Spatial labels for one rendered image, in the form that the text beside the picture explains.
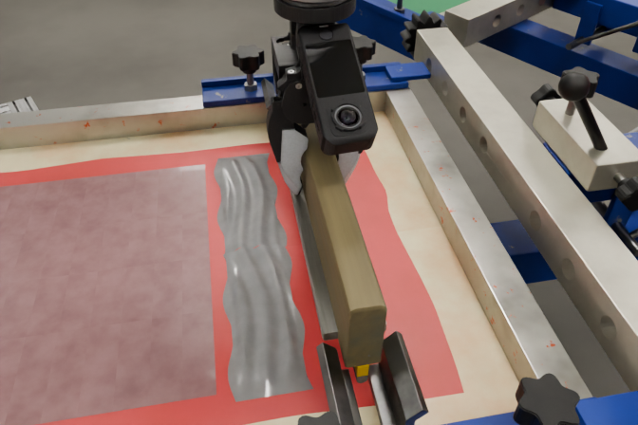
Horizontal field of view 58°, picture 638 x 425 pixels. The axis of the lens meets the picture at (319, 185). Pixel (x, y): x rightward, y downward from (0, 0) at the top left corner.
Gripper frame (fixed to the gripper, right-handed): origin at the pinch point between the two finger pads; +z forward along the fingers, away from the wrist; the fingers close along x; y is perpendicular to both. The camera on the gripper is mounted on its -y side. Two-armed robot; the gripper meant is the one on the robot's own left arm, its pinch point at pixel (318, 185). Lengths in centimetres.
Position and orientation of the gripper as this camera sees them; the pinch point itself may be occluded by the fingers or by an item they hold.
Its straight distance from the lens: 60.5
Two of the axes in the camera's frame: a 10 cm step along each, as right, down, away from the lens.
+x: -9.8, 1.2, -1.4
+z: 0.0, 7.6, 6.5
